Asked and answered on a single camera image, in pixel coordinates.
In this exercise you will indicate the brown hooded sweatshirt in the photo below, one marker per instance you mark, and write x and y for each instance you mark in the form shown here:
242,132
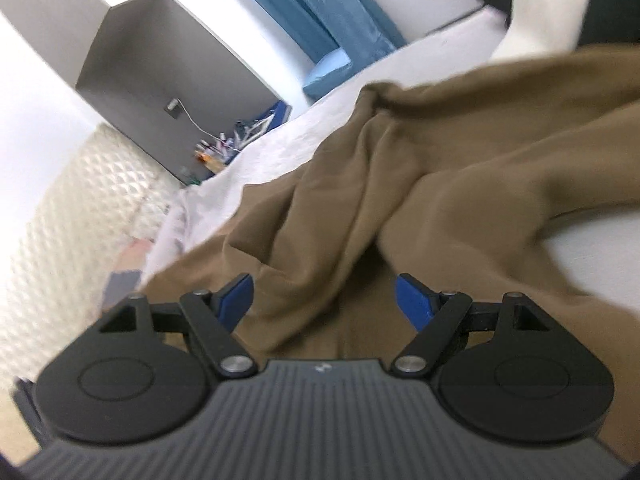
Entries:
452,183

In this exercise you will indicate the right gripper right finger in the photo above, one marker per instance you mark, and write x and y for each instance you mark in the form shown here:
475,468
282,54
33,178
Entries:
438,318

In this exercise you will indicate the cream quilted headboard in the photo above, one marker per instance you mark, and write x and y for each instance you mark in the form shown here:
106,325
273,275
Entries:
108,195

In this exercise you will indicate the black and white fleece garment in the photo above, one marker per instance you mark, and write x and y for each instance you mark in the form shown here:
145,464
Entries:
540,28

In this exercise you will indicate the blue curtain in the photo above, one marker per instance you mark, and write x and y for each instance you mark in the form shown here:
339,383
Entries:
359,27

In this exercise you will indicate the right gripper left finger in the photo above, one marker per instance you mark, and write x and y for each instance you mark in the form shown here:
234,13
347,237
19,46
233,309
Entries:
212,318

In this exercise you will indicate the bottles on nightstand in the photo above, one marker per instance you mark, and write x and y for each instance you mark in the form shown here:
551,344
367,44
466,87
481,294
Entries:
216,152

